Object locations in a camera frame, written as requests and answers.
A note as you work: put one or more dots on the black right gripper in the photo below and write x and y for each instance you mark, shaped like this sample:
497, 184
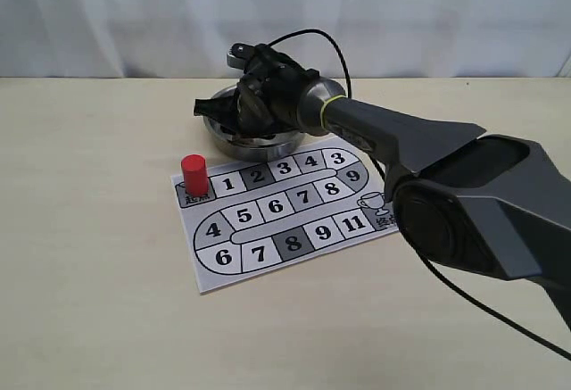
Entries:
277, 76

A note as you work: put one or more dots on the red cylinder game piece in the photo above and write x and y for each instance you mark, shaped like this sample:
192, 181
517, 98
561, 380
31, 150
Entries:
194, 171

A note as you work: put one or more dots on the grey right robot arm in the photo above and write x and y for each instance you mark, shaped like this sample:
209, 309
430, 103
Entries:
488, 204

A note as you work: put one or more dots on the stainless steel round bowl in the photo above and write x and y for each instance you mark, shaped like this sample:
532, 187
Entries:
263, 137

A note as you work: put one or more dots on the paper number game board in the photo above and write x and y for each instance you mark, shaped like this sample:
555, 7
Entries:
260, 217

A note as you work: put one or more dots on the white backdrop curtain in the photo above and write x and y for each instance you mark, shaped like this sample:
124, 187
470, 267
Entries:
190, 38

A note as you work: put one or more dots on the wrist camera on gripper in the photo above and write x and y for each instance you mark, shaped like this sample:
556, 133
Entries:
239, 55

